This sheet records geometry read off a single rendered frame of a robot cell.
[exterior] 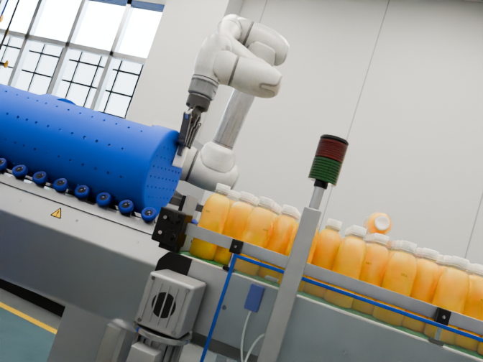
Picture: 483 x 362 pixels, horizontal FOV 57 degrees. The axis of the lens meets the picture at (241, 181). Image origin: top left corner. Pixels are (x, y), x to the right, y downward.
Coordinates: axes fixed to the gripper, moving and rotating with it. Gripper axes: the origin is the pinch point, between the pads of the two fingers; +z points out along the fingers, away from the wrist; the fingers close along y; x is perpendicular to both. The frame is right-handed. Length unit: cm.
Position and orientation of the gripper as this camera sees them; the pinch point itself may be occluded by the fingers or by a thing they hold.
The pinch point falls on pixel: (180, 156)
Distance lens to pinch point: 143.5
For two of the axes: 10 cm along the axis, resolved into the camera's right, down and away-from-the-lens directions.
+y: 1.8, 1.4, 9.7
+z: -3.0, 9.5, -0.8
